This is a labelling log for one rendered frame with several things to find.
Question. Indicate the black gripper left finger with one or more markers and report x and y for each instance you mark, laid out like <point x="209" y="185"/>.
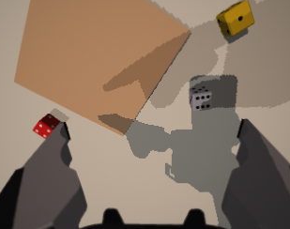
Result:
<point x="45" y="193"/>

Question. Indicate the red die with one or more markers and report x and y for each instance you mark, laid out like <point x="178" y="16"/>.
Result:
<point x="46" y="125"/>

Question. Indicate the white die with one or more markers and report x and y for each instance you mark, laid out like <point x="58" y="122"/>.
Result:
<point x="200" y="98"/>

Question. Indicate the tan flat mat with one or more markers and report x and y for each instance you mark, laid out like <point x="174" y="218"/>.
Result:
<point x="101" y="59"/>

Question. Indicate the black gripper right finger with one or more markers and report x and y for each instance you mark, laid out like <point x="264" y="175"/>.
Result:
<point x="257" y="195"/>

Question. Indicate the yellow die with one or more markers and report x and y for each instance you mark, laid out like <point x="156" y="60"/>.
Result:
<point x="236" y="18"/>

